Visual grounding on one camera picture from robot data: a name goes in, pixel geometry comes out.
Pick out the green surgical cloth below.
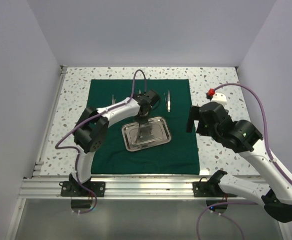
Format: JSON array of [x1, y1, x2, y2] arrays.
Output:
[[85, 79, 200, 176]]

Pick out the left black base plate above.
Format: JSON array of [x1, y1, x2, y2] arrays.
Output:
[[59, 181, 106, 197]]

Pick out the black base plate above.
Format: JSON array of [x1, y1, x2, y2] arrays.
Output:
[[59, 181, 106, 197], [192, 177, 237, 198]]

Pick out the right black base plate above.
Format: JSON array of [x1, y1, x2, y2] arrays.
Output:
[[192, 177, 237, 198]]

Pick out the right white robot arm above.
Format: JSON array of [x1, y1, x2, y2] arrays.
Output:
[[186, 101, 292, 223]]

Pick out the steel scalpel handle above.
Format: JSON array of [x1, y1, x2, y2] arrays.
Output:
[[111, 95, 116, 105]]

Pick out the purple cable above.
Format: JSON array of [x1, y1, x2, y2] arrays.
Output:
[[196, 82, 292, 240], [55, 69, 149, 217]]

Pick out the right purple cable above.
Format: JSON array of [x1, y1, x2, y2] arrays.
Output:
[[196, 82, 292, 240]]

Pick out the steel instrument tray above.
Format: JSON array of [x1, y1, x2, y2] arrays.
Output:
[[121, 116, 172, 152]]

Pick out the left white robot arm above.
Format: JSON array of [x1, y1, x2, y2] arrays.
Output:
[[72, 89, 161, 197]]

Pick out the steel forceps tweezers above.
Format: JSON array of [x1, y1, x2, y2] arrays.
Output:
[[164, 91, 171, 112]]

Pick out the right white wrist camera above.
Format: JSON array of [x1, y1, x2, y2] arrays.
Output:
[[206, 88, 227, 106]]

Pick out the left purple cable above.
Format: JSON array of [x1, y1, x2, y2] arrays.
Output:
[[55, 69, 149, 217]]

